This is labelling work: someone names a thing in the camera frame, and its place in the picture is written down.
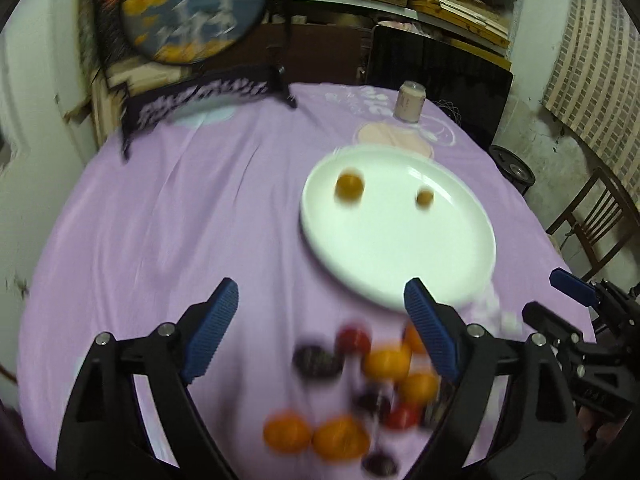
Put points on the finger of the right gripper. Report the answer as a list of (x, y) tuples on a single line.
[(558, 331), (575, 288)]

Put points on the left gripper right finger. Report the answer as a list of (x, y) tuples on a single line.
[(537, 434)]

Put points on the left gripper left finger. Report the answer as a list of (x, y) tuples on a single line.
[(103, 435)]

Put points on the orange tangerine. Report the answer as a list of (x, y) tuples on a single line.
[(287, 433), (341, 439), (387, 364), (418, 389), (412, 340)]

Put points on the red cherry tomato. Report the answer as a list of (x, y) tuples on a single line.
[(402, 417), (353, 340)]

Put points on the large dark plum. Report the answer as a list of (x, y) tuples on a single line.
[(316, 364)]

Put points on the wooden chair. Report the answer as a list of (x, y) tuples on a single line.
[(601, 206)]

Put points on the black speaker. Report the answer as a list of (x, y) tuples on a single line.
[(515, 170)]

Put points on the small olive kumquat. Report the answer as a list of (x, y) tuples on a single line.
[(424, 198)]

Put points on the patterned curtain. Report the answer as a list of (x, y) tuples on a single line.
[(594, 86)]

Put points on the white oval plate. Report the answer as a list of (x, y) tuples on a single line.
[(378, 244)]

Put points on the purple tablecloth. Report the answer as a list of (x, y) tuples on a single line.
[(216, 196)]

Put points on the yellow-orange fruit on plate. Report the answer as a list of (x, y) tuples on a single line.
[(349, 187)]

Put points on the black carved ornament stand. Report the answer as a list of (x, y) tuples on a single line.
[(143, 111)]

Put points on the round painted screen ornament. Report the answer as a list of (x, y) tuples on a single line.
[(187, 32)]

